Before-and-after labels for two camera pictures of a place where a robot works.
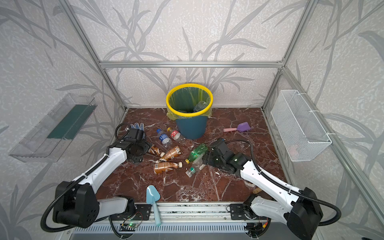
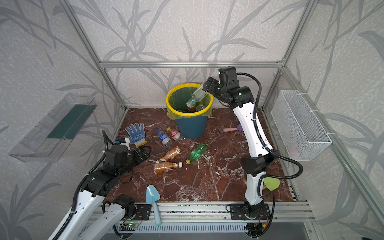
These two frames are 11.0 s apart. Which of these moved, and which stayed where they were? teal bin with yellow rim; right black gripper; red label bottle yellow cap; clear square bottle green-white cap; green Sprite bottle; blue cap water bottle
Moved: clear square bottle green-white cap; right black gripper
Stayed: blue cap water bottle; teal bin with yellow rim; green Sprite bottle; red label bottle yellow cap
